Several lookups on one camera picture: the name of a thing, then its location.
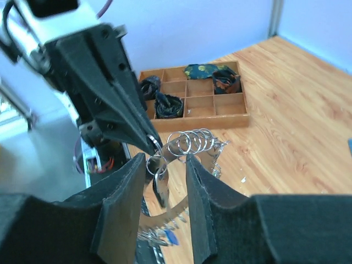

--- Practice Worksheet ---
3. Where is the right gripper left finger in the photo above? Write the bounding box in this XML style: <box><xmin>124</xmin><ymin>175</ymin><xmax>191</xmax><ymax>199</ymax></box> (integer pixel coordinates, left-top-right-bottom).
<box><xmin>1</xmin><ymin>153</ymin><xmax>146</xmax><ymax>263</ymax></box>

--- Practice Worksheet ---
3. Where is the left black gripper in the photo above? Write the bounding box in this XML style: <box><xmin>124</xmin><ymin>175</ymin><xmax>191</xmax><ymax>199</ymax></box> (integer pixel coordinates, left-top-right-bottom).
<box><xmin>45</xmin><ymin>24</ymin><xmax>162</xmax><ymax>155</ymax></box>

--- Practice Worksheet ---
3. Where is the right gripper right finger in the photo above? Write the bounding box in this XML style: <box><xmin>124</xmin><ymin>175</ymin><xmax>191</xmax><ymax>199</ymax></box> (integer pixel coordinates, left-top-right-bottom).
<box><xmin>186</xmin><ymin>155</ymin><xmax>351</xmax><ymax>263</ymax></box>

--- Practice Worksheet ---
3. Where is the metal disc with keyrings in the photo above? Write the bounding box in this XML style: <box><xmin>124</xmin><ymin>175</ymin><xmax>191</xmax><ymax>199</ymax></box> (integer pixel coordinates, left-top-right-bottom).
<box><xmin>137</xmin><ymin>128</ymin><xmax>229</xmax><ymax>246</ymax></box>

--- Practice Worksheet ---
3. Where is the key with black tag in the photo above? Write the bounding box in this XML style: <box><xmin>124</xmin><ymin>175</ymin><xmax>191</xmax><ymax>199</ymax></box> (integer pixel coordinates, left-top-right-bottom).
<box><xmin>152</xmin><ymin>168</ymin><xmax>169</xmax><ymax>208</ymax></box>

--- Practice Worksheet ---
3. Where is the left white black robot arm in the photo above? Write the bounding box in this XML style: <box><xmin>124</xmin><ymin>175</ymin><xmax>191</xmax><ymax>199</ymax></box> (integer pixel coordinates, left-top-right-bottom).
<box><xmin>1</xmin><ymin>23</ymin><xmax>163</xmax><ymax>155</ymax></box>

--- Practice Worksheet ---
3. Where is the blue key tag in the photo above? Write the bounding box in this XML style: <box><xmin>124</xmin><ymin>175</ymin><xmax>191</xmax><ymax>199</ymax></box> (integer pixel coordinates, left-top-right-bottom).
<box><xmin>164</xmin><ymin>230</ymin><xmax>179</xmax><ymax>246</ymax></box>

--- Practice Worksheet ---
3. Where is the dark bundle in tray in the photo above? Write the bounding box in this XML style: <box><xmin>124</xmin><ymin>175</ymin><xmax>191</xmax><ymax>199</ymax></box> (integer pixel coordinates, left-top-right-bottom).
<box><xmin>140</xmin><ymin>75</ymin><xmax>161</xmax><ymax>101</ymax></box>
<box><xmin>154</xmin><ymin>92</ymin><xmax>184</xmax><ymax>119</ymax></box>

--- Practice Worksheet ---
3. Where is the blue yellow patterned cloth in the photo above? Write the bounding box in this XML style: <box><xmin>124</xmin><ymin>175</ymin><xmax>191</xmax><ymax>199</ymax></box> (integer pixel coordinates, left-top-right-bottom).
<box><xmin>183</xmin><ymin>64</ymin><xmax>229</xmax><ymax>80</ymax></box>

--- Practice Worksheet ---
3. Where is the wooden compartment tray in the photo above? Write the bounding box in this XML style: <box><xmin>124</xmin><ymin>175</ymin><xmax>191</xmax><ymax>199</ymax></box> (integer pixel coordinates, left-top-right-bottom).
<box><xmin>139</xmin><ymin>66</ymin><xmax>250</xmax><ymax>133</ymax></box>

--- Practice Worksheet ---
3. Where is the black bundle in tray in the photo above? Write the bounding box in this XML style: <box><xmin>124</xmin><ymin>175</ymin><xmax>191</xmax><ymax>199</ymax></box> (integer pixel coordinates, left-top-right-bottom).
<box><xmin>212</xmin><ymin>70</ymin><xmax>242</xmax><ymax>95</ymax></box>

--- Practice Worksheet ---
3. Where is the folded blue cloth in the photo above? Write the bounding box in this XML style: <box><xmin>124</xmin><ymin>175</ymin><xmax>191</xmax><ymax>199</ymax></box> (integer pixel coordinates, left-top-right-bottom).
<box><xmin>347</xmin><ymin>138</ymin><xmax>352</xmax><ymax>155</ymax></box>

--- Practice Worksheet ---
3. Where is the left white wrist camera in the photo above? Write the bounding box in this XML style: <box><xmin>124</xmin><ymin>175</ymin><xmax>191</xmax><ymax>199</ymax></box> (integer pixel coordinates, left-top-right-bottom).
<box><xmin>1</xmin><ymin>1</ymin><xmax>100</xmax><ymax>63</ymax></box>

